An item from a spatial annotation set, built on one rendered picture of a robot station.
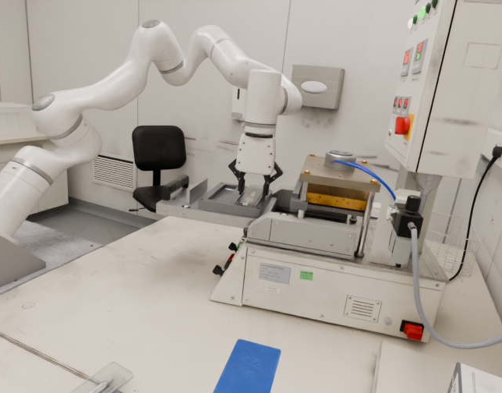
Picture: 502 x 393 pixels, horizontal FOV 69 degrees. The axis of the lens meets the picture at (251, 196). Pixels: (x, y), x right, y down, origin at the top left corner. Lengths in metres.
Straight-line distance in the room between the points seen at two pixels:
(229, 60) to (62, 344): 0.79
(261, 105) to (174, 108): 2.08
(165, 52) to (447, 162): 0.86
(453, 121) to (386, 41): 1.69
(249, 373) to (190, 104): 2.36
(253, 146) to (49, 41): 3.10
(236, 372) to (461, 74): 0.72
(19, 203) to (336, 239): 0.82
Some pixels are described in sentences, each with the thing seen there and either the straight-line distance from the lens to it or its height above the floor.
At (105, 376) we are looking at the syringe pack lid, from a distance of 0.77.
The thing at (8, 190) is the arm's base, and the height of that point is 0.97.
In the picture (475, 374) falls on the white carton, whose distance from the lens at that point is 0.78.
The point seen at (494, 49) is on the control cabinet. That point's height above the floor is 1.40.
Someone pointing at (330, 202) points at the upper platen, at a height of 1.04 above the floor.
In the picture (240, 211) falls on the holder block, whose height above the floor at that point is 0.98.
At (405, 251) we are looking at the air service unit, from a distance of 0.77.
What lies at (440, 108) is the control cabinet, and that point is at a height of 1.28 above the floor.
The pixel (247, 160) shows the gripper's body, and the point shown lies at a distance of 0.97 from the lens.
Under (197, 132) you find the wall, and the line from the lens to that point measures 2.88.
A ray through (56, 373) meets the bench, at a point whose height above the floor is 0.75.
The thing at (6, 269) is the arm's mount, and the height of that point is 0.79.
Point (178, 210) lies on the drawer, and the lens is 0.98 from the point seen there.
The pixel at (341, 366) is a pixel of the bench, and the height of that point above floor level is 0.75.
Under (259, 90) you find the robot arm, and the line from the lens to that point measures 0.93.
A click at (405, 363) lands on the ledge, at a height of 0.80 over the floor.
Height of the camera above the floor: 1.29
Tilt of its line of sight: 17 degrees down
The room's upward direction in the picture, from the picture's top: 6 degrees clockwise
